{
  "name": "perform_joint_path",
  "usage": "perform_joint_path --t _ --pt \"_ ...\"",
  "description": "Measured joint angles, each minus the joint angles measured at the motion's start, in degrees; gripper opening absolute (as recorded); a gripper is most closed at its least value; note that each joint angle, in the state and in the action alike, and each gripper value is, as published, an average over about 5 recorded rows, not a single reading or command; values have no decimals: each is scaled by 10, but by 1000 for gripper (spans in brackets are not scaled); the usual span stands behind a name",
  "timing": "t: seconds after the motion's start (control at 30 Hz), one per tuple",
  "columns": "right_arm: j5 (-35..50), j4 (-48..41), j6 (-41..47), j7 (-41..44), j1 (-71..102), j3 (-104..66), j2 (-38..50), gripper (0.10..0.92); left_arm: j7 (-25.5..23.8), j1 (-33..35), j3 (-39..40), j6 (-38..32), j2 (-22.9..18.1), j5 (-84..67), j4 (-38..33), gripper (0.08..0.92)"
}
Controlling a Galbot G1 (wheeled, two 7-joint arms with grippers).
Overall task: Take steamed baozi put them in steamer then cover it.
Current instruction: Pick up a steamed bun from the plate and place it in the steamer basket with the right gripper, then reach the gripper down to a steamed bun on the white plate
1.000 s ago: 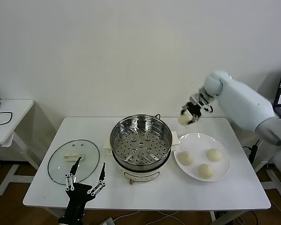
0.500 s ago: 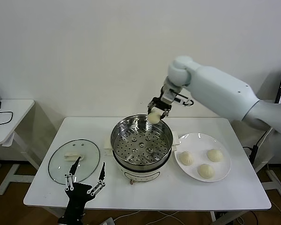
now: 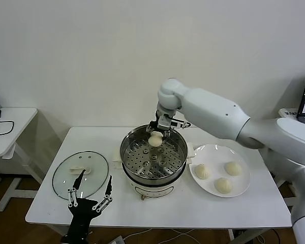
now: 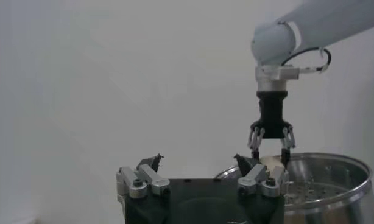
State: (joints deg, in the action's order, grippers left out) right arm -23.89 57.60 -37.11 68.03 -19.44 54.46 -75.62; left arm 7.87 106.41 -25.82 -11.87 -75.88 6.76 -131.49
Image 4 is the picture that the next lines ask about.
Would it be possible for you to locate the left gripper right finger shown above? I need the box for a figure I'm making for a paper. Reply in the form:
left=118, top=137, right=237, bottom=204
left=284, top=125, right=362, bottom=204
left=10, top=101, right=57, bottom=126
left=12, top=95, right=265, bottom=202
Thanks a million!
left=234, top=153, right=290, bottom=198

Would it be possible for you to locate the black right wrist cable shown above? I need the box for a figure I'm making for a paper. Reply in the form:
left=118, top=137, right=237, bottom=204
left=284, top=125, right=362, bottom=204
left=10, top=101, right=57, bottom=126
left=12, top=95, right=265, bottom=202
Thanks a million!
left=280, top=47, right=333, bottom=74

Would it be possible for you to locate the perforated steel steamer basket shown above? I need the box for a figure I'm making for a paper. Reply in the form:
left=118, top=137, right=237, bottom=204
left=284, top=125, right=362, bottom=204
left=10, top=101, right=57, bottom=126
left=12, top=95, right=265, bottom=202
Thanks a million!
left=213, top=152, right=374, bottom=224

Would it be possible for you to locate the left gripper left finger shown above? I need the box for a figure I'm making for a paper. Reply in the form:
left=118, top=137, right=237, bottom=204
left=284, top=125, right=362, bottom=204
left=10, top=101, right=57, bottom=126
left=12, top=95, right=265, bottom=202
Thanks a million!
left=116, top=153, right=171, bottom=203

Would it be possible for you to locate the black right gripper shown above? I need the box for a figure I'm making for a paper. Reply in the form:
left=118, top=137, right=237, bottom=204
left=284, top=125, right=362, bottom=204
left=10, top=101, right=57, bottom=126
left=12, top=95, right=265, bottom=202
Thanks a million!
left=247, top=90, right=297, bottom=168

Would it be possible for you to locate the white steamed baozi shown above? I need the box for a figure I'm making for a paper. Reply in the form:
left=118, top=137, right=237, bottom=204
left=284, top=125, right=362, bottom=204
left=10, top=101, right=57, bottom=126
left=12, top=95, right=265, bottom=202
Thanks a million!
left=258, top=155, right=287, bottom=171

